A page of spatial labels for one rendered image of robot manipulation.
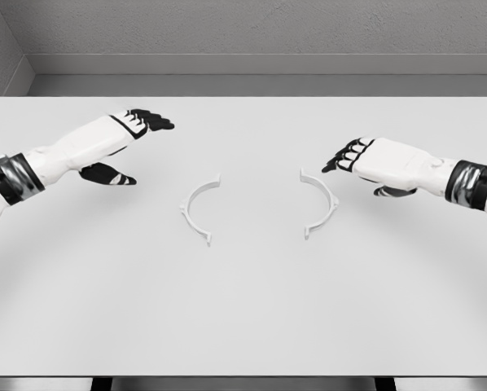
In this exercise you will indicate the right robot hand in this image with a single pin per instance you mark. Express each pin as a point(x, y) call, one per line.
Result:
point(394, 159)

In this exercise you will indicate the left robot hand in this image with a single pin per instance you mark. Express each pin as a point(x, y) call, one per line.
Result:
point(101, 140)

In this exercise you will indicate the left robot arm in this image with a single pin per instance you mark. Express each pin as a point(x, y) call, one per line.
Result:
point(25, 173)

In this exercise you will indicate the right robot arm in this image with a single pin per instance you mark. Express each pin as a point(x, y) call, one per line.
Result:
point(471, 181)

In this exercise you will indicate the white table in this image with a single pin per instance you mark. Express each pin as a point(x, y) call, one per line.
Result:
point(243, 264)

